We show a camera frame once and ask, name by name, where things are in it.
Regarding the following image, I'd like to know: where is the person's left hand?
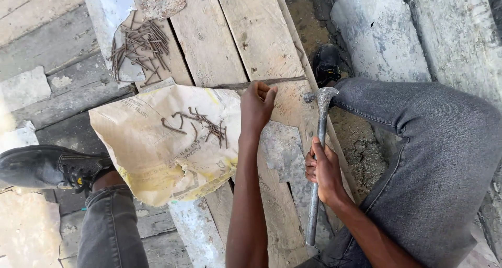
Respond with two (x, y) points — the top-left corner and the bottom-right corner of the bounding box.
(239, 80), (279, 138)

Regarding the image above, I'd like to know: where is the person's right hand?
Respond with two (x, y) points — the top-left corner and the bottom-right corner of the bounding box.
(305, 137), (348, 207)

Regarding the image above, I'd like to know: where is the grey metal claw hammer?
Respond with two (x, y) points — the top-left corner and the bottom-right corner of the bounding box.
(302, 86), (340, 247)

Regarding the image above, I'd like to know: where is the long thin rusty metal rod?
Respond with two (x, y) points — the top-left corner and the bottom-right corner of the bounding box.
(209, 75), (309, 91)

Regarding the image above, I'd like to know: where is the grey torn paper patch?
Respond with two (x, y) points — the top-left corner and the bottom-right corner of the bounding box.
(260, 120), (315, 223)

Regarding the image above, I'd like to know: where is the group of bent rusty nails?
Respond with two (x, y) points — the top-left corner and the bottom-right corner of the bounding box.
(159, 106), (230, 150)

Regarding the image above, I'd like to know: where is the worn wooden plank panel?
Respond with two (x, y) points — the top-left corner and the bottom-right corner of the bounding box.
(116, 0), (363, 268)

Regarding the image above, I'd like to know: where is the person's right black shoe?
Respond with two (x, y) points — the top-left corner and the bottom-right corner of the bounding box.
(312, 43), (343, 89)

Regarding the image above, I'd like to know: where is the person's black shoe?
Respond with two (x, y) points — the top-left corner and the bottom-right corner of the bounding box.
(0, 144), (117, 194)
(312, 43), (343, 89)

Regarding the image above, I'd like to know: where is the person's right grey jeans leg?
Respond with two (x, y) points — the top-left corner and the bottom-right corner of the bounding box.
(294, 78), (502, 268)

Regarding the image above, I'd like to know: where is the person's grey jeans leg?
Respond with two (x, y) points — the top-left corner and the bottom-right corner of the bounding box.
(294, 78), (502, 268)
(76, 170), (150, 268)

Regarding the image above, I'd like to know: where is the tan paper cement bag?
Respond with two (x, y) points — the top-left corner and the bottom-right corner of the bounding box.
(89, 84), (243, 208)

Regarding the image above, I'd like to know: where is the pile of straight rusty nails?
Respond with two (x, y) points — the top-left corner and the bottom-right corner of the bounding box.
(106, 10), (172, 86)

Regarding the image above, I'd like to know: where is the whitewashed concrete block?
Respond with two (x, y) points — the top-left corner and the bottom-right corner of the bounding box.
(330, 0), (433, 83)
(405, 0), (502, 109)

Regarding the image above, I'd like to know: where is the white torn sheet piece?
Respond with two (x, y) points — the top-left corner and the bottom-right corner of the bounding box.
(80, 0), (146, 83)

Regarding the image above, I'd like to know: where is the person's left grey jeans leg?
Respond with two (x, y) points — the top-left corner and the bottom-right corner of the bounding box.
(76, 170), (150, 268)

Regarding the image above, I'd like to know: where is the person's left black shoe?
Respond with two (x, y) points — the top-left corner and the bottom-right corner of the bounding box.
(0, 144), (117, 194)

